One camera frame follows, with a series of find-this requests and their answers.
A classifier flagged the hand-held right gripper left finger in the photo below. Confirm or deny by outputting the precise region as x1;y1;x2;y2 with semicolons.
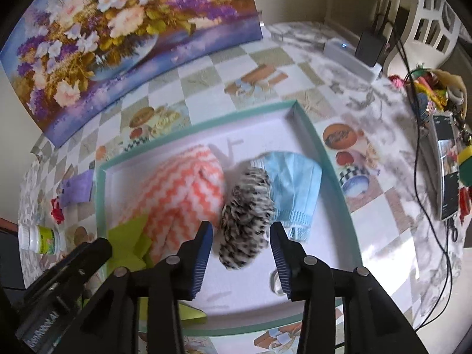
55;221;214;354

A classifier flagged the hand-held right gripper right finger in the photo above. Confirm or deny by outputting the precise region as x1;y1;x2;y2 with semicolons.
269;223;428;354

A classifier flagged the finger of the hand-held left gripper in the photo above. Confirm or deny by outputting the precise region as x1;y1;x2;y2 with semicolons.
55;238;113;277

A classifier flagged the green cloth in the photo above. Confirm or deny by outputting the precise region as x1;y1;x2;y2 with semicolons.
83;214;206;321

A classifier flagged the red pink scrunchie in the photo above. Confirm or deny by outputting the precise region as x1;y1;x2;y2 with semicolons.
51;197;67;225

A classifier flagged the leopard print scrunchie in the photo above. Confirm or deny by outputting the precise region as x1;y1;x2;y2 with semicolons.
217;166;275;271

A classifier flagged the purple packet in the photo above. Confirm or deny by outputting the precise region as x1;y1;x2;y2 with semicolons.
63;171;94;205

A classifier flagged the orange zigzag towel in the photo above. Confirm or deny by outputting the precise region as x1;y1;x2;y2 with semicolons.
118;145;226;266

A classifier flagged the blue face mask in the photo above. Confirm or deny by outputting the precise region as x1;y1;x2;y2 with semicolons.
251;151;323;244

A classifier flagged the teal shallow cardboard box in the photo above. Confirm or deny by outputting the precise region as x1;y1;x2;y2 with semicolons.
94;99;364;338

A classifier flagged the white bottle with green label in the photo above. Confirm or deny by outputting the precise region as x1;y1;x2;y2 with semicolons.
18;225;67;255

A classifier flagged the dark cabinet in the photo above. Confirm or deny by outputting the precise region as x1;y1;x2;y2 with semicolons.
0;217;24;290

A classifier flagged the smartphone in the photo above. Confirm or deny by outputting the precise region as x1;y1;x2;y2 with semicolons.
430;112;461;222

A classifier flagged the yellow green sponge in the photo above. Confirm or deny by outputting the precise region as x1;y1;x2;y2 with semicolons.
457;145;472;185

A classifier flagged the white power strip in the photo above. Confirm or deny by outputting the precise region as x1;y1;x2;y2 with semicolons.
324;40;382;82

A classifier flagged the pile of colourful trinkets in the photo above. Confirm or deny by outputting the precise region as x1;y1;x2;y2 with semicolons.
389;64;472;229

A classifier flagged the flower painting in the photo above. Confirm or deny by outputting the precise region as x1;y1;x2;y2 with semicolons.
0;0;263;148

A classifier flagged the black power adapter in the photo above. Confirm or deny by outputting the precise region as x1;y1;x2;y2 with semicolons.
355;29;388;66

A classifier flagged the white chair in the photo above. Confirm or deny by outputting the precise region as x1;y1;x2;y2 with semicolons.
383;0;465;78

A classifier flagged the black cable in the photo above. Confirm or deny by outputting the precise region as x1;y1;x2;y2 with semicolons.
404;66;456;330

